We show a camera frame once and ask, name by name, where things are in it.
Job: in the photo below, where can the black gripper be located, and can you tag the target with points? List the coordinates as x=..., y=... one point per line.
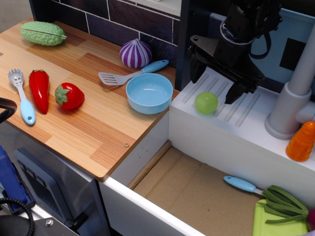
x=231, y=60

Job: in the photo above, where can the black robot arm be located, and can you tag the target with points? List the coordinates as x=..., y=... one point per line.
x=244, y=35

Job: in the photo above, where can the light blue bowl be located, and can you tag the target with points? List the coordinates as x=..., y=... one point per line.
x=149, y=93

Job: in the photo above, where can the purple striped onion toy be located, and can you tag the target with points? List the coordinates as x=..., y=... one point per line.
x=136, y=54

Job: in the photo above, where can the grey toy faucet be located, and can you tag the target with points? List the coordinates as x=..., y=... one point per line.
x=293, y=106

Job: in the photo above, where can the orange carrot toy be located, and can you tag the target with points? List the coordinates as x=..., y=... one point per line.
x=302, y=143

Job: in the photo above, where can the red strawberry toy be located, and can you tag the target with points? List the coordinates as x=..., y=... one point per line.
x=69, y=96

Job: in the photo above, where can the pink radish toy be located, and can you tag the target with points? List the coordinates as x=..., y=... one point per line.
x=311, y=220

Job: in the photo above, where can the red chili pepper toy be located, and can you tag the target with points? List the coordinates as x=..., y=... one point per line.
x=39, y=88

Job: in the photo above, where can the green bitter melon toy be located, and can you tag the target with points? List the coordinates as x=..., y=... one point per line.
x=43, y=33

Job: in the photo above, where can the black gooseneck tube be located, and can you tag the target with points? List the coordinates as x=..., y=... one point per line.
x=8, y=107

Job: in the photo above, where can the blue clamp block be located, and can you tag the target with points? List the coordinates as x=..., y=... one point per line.
x=10, y=179

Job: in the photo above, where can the blue handled utensil in sink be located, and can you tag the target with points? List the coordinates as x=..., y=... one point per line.
x=242, y=184

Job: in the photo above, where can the grey spatula blue handle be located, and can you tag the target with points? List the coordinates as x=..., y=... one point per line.
x=119, y=80

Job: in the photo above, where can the grey pasta spoon blue handle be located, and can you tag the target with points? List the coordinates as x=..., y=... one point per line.
x=27, y=111

